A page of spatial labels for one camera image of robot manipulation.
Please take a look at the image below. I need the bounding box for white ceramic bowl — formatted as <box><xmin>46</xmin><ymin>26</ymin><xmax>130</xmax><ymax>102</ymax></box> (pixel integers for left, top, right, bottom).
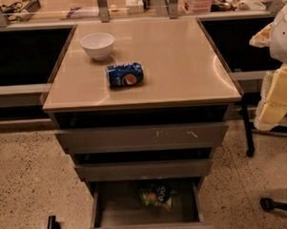
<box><xmin>80</xmin><ymin>32</ymin><xmax>114</xmax><ymax>60</ymax></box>

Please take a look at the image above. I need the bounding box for top grey drawer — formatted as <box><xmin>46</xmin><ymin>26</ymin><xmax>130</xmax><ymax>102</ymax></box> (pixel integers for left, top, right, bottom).
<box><xmin>52</xmin><ymin>104</ymin><xmax>231</xmax><ymax>156</ymax></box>

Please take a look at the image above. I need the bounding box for blue pepsi can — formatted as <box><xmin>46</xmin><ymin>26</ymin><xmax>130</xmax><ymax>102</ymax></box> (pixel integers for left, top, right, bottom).
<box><xmin>105</xmin><ymin>62</ymin><xmax>144</xmax><ymax>87</ymax></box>

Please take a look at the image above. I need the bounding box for grey drawer cabinet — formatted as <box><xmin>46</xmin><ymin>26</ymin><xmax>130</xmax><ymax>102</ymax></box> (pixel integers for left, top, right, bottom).
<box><xmin>43</xmin><ymin>18</ymin><xmax>241</xmax><ymax>183</ymax></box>

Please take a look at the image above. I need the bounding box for white tissue box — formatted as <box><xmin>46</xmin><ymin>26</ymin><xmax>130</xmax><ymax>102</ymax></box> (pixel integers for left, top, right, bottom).
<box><xmin>125</xmin><ymin>0</ymin><xmax>144</xmax><ymax>14</ymax></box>

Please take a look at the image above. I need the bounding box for middle grey drawer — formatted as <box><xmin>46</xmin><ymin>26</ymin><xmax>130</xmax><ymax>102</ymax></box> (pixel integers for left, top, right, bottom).
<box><xmin>74</xmin><ymin>148</ymin><xmax>212</xmax><ymax>182</ymax></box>

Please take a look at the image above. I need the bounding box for black chair leg with caster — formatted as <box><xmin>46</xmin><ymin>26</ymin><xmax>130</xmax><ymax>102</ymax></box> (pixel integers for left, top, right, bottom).
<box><xmin>239</xmin><ymin>94</ymin><xmax>287</xmax><ymax>159</ymax></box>

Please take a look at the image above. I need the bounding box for pink plastic basket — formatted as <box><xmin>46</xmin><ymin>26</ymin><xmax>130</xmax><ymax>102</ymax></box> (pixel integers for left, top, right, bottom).
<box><xmin>183</xmin><ymin>0</ymin><xmax>213</xmax><ymax>14</ymax></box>

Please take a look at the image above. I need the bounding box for black object on floor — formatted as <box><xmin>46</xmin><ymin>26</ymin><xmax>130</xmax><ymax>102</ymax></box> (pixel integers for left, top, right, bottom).
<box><xmin>47</xmin><ymin>215</ymin><xmax>61</xmax><ymax>229</ymax></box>

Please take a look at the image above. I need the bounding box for black cable bundle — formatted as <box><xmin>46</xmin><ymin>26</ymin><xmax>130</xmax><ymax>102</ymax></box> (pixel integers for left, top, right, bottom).
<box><xmin>0</xmin><ymin>0</ymin><xmax>42</xmax><ymax>23</ymax></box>

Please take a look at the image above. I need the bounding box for green rice chip bag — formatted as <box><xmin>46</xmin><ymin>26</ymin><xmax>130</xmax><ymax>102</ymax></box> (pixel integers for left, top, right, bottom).
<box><xmin>139</xmin><ymin>183</ymin><xmax>175</xmax><ymax>211</ymax></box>

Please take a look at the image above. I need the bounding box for black caster foot right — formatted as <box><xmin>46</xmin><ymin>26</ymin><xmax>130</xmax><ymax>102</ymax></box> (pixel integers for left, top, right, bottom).
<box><xmin>260</xmin><ymin>198</ymin><xmax>287</xmax><ymax>212</ymax></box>

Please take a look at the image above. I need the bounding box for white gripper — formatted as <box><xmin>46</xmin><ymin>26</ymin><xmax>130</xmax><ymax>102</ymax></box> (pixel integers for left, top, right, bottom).
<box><xmin>249</xmin><ymin>23</ymin><xmax>287</xmax><ymax>132</ymax></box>

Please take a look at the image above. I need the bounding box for grey drawer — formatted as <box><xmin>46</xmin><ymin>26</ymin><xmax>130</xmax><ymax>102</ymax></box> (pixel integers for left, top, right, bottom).
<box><xmin>74</xmin><ymin>148</ymin><xmax>212</xmax><ymax>182</ymax></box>
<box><xmin>90</xmin><ymin>178</ymin><xmax>215</xmax><ymax>229</ymax></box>
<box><xmin>52</xmin><ymin>104</ymin><xmax>231</xmax><ymax>156</ymax></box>

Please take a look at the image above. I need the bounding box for bottom grey drawer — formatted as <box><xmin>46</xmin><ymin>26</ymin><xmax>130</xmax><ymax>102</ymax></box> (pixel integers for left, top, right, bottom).
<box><xmin>90</xmin><ymin>178</ymin><xmax>215</xmax><ymax>229</ymax></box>

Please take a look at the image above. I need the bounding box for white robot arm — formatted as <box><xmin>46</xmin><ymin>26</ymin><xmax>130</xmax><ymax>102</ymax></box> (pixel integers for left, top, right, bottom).
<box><xmin>249</xmin><ymin>3</ymin><xmax>287</xmax><ymax>131</ymax></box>

